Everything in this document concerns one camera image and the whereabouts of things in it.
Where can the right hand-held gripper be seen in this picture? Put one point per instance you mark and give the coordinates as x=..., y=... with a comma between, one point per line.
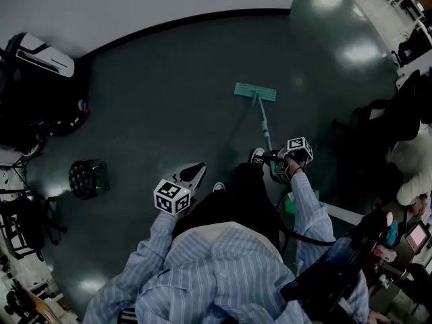
x=298, y=145

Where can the person's left forearm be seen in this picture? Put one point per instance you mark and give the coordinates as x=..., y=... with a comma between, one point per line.
x=163, y=235

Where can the white edged desk panel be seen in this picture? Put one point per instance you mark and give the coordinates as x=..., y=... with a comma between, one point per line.
x=341, y=213

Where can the black wrist band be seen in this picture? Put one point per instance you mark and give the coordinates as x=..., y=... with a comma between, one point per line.
x=297, y=171

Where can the black mobile base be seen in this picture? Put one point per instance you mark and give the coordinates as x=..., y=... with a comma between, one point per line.
x=37, y=106

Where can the person's left shoe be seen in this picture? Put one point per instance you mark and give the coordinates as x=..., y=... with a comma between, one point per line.
x=219, y=187

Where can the white and black appliance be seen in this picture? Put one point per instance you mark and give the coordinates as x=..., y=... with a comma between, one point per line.
x=44, y=54

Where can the brown wooden desk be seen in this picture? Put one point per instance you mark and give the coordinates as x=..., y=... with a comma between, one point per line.
x=398, y=258

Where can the person's right hand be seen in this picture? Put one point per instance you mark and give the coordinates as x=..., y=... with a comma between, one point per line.
x=293, y=164

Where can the cardboard box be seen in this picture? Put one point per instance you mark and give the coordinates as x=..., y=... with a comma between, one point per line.
x=38, y=307

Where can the person's shoe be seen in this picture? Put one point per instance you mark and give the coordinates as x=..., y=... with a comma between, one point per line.
x=219, y=187
x=257, y=157

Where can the black office chair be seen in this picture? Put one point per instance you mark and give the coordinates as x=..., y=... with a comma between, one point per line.
x=30, y=221
x=388, y=120

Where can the small white bottle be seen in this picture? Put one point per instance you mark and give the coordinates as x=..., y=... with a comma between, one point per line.
x=389, y=218

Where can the person's right forearm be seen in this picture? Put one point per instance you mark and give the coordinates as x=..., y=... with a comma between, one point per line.
x=308, y=211

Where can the pink packet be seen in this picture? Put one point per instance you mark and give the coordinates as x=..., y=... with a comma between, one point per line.
x=384, y=253

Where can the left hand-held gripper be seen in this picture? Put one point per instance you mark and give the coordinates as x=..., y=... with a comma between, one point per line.
x=170, y=197

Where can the black round stool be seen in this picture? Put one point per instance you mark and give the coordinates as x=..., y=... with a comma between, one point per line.
x=81, y=179

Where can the white equipment table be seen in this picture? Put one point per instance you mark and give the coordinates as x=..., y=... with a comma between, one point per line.
x=20, y=282

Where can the person's striped blue shirt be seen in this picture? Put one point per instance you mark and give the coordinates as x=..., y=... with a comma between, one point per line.
x=216, y=275

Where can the person's black trousers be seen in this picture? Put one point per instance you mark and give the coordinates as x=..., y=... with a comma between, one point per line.
x=236, y=208

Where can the teal cloth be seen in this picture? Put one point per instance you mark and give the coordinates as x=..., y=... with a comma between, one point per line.
x=392, y=233

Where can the green cloth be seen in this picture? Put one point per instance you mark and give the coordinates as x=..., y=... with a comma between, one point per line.
x=288, y=202

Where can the laptop with pink screen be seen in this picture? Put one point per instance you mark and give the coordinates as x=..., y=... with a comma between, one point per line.
x=418, y=236

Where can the teal mop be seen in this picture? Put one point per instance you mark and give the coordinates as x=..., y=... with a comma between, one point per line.
x=254, y=92

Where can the person's right shoe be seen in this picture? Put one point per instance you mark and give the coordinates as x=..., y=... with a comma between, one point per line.
x=257, y=157

